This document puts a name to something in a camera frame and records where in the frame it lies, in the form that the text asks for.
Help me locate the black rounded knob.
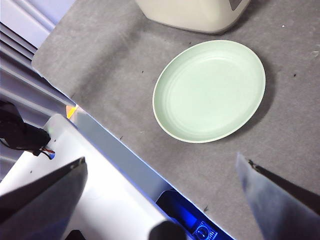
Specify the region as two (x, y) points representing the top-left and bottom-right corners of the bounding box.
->
(149, 220), (187, 240)

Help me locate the yellow orange sticker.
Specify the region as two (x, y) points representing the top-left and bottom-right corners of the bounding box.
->
(65, 104), (79, 119)

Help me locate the blue lit display panel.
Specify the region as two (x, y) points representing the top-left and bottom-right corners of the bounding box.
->
(155, 189), (236, 240)

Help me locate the pale green round plate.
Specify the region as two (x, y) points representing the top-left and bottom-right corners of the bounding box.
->
(152, 39), (267, 144)

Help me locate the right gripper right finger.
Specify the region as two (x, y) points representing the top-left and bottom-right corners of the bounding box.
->
(236, 152), (320, 240)

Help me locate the cream two-slot toaster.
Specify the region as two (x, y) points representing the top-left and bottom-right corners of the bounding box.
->
(134, 0), (251, 35)

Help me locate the aluminium frame rail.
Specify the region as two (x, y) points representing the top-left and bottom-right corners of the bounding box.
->
(0, 21), (77, 166)

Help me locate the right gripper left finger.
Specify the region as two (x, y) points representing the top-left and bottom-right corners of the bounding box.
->
(0, 156), (88, 240)

